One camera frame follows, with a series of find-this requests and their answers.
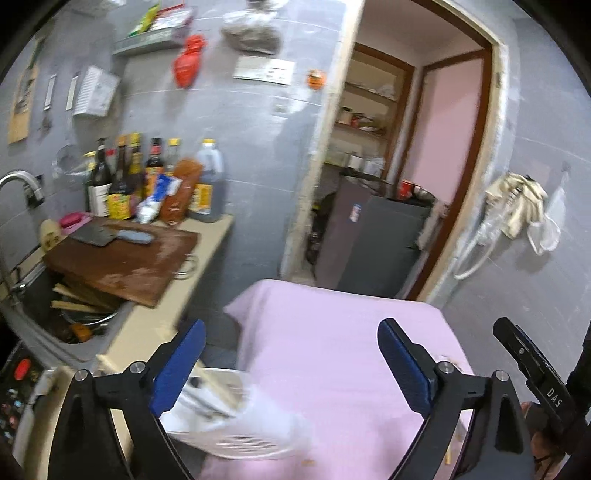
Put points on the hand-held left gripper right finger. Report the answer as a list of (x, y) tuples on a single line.
[(404, 369)]

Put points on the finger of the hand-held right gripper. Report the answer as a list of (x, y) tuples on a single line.
[(519, 346)]

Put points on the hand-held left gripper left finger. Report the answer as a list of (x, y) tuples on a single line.
[(180, 369)]

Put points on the white utensil holder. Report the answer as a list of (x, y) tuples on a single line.
[(258, 434)]

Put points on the person's right hand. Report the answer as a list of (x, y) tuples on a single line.
[(542, 450)]

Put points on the pink tablecloth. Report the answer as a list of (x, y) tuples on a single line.
[(332, 350)]

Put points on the metal pot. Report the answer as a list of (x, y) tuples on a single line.
[(87, 325)]

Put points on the brown wooden cutting board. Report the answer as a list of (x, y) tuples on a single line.
[(124, 263)]

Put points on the clear plastic bag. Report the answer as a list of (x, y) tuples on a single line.
[(549, 226)]

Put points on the wooden boards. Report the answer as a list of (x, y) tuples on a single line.
[(78, 295)]

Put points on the grey fridge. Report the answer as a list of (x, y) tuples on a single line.
[(374, 244)]

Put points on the hanging white cloth bags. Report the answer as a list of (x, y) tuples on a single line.
[(519, 203)]

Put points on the black stove panel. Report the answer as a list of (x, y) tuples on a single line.
[(18, 383)]

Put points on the metal sink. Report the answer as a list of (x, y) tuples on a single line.
[(27, 304)]

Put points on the white blue packet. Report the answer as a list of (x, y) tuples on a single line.
[(157, 198)]

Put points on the orange brown packet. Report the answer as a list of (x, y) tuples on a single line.
[(180, 194)]

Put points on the metal bowl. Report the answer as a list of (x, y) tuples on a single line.
[(425, 194)]

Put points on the red can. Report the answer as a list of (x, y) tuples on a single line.
[(407, 189)]

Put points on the dark bottle yellow label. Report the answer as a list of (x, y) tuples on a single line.
[(121, 198)]

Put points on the pink sponge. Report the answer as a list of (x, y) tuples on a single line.
[(76, 219)]

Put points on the large dark oil jug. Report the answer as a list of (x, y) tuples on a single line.
[(210, 184)]

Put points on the yellow round scrubber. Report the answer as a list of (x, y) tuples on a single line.
[(51, 233)]

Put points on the dark bottle white label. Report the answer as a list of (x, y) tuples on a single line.
[(98, 189)]

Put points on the dark bottle red label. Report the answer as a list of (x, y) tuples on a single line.
[(154, 166)]

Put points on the clear bottle yellow cap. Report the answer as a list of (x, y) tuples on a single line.
[(173, 154)]

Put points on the slim yellow sauce bottle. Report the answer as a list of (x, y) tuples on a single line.
[(135, 157)]

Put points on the hanging metal strainer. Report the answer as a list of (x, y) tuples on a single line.
[(69, 159)]

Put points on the metal faucet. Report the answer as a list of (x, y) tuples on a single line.
[(18, 177)]

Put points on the wooden storage shelf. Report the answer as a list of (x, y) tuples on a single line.
[(369, 101)]

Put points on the red plastic bag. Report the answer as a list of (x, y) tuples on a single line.
[(188, 64)]

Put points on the hanging metal peeler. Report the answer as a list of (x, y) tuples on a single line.
[(50, 92)]

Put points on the hanging light wooden board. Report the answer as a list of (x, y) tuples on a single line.
[(23, 97)]

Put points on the clear bag of dried goods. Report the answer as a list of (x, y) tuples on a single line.
[(251, 32)]

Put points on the red white packets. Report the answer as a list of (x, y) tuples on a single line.
[(173, 18)]

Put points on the yellow green packet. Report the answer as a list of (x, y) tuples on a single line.
[(145, 18)]

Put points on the brown door frame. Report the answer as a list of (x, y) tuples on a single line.
[(466, 161)]

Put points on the white wall box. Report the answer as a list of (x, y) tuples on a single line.
[(97, 90)]

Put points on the orange wall hook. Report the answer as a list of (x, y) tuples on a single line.
[(317, 79)]

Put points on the white wall socket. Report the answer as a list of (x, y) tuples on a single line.
[(265, 70)]

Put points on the metal wall shelf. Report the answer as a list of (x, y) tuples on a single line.
[(147, 44)]

